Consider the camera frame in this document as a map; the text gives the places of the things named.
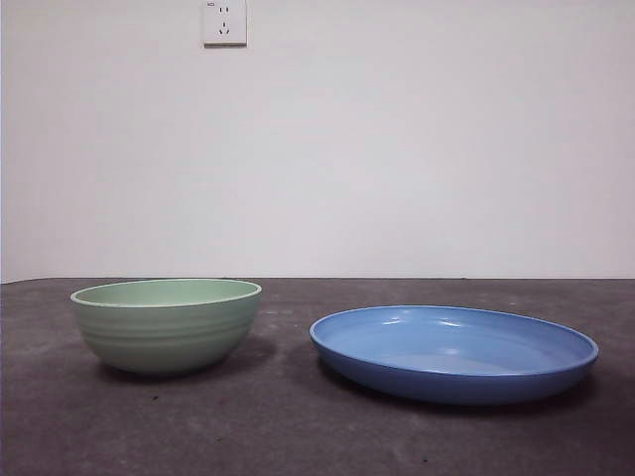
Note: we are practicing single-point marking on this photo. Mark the blue round plate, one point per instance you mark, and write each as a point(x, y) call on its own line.
point(446, 382)

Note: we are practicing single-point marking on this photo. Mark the white wall socket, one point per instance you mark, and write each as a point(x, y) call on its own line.
point(225, 25)

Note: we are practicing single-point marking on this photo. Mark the green ribbed bowl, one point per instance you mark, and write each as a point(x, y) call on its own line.
point(164, 342)

